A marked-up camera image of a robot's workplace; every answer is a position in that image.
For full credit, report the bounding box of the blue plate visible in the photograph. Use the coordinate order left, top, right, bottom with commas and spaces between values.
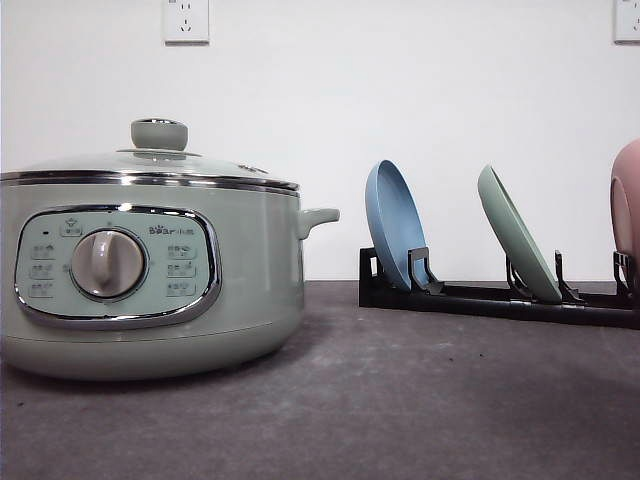
365, 160, 428, 290

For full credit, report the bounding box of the green plate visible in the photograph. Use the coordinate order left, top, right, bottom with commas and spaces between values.
477, 164, 562, 304

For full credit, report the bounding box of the green electric steamer pot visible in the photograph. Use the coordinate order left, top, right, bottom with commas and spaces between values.
0, 179, 341, 381

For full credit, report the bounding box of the white wall socket left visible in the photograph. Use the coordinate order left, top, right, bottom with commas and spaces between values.
162, 0, 215, 48

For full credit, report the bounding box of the black dish rack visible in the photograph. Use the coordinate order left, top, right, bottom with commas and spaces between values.
358, 247, 640, 330

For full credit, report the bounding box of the pink plate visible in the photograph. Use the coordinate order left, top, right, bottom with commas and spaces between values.
611, 138, 640, 292

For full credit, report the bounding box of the white wall socket right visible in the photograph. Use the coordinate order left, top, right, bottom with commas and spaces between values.
614, 0, 640, 47

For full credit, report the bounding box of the glass steamer lid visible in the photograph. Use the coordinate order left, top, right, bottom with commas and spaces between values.
0, 118, 301, 194

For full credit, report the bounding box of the white wall socket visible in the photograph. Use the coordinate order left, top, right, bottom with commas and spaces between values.
162, 0, 215, 48
614, 0, 640, 47

